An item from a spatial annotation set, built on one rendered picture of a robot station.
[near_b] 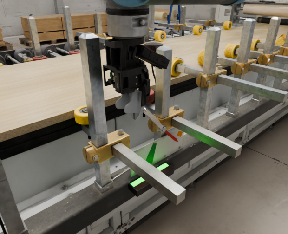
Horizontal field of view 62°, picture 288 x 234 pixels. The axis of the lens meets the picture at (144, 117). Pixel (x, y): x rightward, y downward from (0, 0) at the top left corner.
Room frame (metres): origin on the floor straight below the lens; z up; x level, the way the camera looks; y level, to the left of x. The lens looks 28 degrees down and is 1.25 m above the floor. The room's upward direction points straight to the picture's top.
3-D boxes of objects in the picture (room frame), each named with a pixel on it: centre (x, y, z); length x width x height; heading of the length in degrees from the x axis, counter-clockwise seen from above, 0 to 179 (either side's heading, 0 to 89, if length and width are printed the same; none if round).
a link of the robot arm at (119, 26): (0.55, 0.03, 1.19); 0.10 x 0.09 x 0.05; 41
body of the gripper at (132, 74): (0.55, 0.04, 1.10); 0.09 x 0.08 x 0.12; 131
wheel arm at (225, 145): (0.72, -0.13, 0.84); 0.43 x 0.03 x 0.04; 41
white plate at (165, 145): (0.70, -0.05, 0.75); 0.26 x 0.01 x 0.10; 131
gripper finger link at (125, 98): (0.56, 0.05, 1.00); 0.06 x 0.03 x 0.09; 131
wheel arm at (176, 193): (0.56, 0.06, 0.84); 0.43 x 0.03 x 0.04; 41
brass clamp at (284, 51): (1.41, -0.83, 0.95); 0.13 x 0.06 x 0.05; 131
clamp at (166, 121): (0.75, -0.08, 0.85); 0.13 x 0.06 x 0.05; 131
